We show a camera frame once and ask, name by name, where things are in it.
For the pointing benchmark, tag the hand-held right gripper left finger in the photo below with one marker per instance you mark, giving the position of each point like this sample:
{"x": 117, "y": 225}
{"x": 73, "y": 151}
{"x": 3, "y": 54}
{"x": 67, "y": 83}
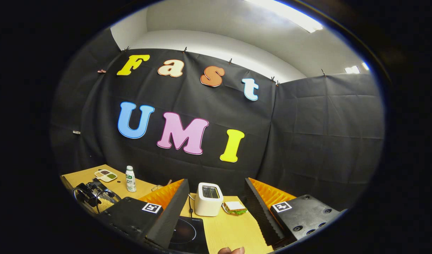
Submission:
{"x": 168, "y": 218}

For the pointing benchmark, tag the sandwich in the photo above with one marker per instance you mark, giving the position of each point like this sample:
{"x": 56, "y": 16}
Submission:
{"x": 234, "y": 206}

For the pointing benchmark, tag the black induction cooktop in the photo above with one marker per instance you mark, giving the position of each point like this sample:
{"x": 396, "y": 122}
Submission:
{"x": 187, "y": 233}

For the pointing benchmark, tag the small ceiling light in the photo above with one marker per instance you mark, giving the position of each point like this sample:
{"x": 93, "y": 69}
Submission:
{"x": 355, "y": 68}

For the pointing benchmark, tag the white toaster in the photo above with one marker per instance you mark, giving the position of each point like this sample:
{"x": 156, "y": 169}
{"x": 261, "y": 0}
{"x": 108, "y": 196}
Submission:
{"x": 208, "y": 204}

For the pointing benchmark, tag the divided snack plate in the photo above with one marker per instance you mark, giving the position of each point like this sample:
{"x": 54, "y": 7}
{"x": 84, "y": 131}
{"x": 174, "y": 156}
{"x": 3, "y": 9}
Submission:
{"x": 105, "y": 175}

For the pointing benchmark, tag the white green drink bottle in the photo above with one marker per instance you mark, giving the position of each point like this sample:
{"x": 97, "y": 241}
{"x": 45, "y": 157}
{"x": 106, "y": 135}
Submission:
{"x": 131, "y": 181}

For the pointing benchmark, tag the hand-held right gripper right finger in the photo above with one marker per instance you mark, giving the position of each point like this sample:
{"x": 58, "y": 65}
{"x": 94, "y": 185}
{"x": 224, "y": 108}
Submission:
{"x": 260, "y": 215}

